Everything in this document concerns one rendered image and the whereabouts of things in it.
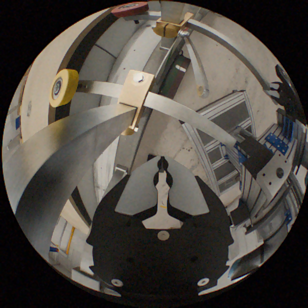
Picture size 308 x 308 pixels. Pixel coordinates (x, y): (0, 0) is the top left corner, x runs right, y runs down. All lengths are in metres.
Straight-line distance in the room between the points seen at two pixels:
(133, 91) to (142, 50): 0.31
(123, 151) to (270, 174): 0.49
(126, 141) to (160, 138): 0.76
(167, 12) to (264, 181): 0.40
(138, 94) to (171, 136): 0.93
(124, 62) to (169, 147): 0.96
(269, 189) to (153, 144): 1.08
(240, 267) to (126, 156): 0.65
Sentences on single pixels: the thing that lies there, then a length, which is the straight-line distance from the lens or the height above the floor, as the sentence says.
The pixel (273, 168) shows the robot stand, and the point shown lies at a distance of 0.33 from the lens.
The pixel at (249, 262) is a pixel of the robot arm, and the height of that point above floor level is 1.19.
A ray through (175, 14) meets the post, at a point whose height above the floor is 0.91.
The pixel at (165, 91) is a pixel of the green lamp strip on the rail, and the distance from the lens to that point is 0.32.
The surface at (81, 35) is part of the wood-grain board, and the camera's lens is 0.31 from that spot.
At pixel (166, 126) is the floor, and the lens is 1.06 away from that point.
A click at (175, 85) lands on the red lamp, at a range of 0.33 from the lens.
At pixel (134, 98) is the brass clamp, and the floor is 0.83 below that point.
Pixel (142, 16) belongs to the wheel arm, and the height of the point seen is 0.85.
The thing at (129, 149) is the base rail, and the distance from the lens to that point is 0.38.
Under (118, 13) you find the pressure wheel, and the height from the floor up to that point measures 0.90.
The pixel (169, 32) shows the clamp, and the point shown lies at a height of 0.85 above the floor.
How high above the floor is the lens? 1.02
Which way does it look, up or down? 60 degrees down
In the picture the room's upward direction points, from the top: 175 degrees counter-clockwise
